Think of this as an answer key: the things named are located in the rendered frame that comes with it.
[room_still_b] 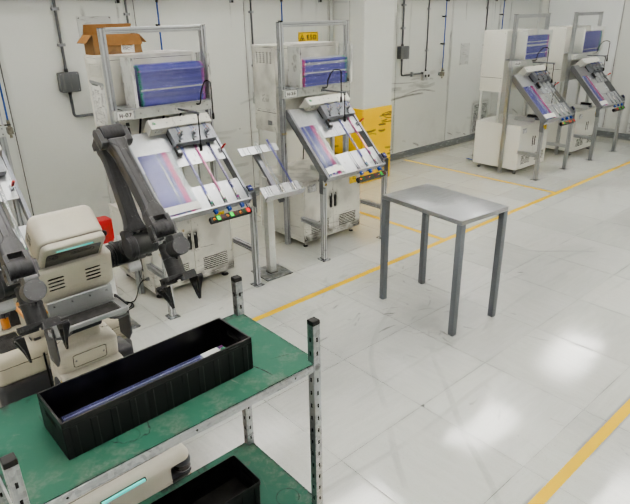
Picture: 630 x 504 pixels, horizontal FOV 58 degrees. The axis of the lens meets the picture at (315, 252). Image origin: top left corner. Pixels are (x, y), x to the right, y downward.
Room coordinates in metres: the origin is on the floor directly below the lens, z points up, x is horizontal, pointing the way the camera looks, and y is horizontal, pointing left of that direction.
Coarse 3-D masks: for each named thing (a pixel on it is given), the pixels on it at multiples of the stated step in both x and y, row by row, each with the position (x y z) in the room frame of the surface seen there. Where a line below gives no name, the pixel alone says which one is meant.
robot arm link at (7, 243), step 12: (0, 204) 1.51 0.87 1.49; (0, 216) 1.48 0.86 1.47; (0, 228) 1.45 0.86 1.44; (12, 228) 1.47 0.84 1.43; (0, 240) 1.43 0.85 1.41; (12, 240) 1.44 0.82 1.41; (0, 252) 1.41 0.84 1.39; (12, 252) 1.41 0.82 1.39; (24, 252) 1.43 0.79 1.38; (12, 264) 1.39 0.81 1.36; (24, 264) 1.40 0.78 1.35; (12, 276) 1.38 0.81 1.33; (24, 276) 1.40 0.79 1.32
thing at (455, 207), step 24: (408, 192) 3.79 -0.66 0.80; (432, 192) 3.78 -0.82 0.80; (456, 192) 3.77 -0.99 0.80; (384, 216) 3.72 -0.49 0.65; (456, 216) 3.27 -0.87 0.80; (480, 216) 3.28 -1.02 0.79; (504, 216) 3.43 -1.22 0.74; (384, 240) 3.72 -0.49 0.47; (456, 240) 3.21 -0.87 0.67; (384, 264) 3.72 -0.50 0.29; (456, 264) 3.19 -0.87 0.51; (384, 288) 3.72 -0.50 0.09; (456, 288) 3.18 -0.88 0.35; (456, 312) 3.20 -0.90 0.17
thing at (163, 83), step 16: (144, 64) 4.08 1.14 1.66; (160, 64) 4.11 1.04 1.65; (176, 64) 4.17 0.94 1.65; (192, 64) 4.24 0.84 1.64; (144, 80) 3.99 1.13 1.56; (160, 80) 4.07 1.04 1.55; (176, 80) 4.15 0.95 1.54; (192, 80) 4.23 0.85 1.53; (144, 96) 3.98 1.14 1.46; (160, 96) 4.06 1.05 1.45; (176, 96) 4.14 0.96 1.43; (192, 96) 4.22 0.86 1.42
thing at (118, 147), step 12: (96, 132) 1.86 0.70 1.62; (108, 144) 1.85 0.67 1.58; (120, 144) 1.85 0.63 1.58; (120, 156) 1.82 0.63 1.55; (132, 156) 1.84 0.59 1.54; (120, 168) 1.82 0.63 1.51; (132, 168) 1.80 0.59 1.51; (132, 180) 1.77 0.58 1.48; (144, 180) 1.79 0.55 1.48; (132, 192) 1.77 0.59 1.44; (144, 192) 1.75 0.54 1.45; (144, 204) 1.72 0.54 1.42; (156, 204) 1.73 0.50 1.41; (144, 216) 1.71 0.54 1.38; (156, 216) 1.71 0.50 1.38; (168, 216) 1.72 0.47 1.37; (156, 228) 1.66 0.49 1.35; (168, 228) 1.69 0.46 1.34
